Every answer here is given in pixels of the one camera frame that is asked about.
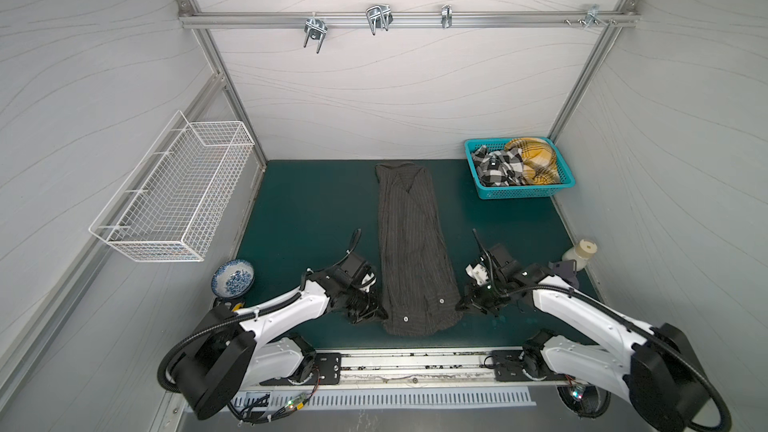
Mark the dark grey striped shirt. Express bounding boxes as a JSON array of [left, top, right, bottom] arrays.
[[375, 162, 463, 337]]

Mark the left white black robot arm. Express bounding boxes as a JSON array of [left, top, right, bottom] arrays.
[[156, 271, 388, 420]]

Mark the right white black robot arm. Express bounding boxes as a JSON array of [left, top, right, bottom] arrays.
[[458, 264, 733, 431]]

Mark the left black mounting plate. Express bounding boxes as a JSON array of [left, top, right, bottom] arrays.
[[260, 353, 341, 386]]

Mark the black mounting plate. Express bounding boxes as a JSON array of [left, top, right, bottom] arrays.
[[260, 353, 341, 386], [490, 349, 551, 382]]

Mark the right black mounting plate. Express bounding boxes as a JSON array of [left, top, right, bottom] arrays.
[[490, 349, 551, 382]]

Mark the black white plaid shirt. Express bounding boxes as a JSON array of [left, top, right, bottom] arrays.
[[470, 145, 528, 187]]

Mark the yellow plaid shirt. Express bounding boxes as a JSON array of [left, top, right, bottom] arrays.
[[504, 137, 561, 186]]

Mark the yellow black tape measure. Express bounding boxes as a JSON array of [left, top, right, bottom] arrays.
[[219, 298, 245, 311]]

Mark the teal plastic basket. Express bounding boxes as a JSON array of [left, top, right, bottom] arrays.
[[464, 137, 575, 200]]

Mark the blue white ceramic plate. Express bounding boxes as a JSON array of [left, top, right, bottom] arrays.
[[211, 259, 255, 299]]

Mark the white ventilation grille strip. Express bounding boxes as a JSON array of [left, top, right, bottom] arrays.
[[231, 387, 538, 414]]

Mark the small metal hook clamp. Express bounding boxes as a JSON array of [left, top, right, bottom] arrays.
[[441, 5, 453, 29]]

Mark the metal u-bolt clamp left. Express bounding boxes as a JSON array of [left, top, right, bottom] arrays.
[[303, 16, 328, 54]]

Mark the metal u-bolt clamp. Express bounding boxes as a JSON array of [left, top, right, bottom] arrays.
[[303, 16, 328, 54], [365, 4, 393, 36]]

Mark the metal u-bolt clamp middle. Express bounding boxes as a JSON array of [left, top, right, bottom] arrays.
[[365, 4, 393, 36]]

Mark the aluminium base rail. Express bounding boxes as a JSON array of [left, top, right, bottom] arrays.
[[166, 344, 661, 394]]

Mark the right base cable bundle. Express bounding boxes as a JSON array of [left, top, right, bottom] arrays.
[[555, 381, 613, 421]]

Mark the base cable bundle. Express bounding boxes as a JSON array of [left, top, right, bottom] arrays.
[[555, 381, 613, 421], [226, 371, 322, 426]]

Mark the left base cable bundle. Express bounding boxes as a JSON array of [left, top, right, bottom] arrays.
[[226, 371, 322, 426]]

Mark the white wire wall basket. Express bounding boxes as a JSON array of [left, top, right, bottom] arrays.
[[89, 111, 254, 263]]

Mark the metal bracket clamp right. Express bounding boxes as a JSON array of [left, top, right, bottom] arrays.
[[564, 5, 618, 30]]

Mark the aluminium crossbar rail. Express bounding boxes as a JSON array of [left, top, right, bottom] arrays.
[[179, 9, 641, 30]]

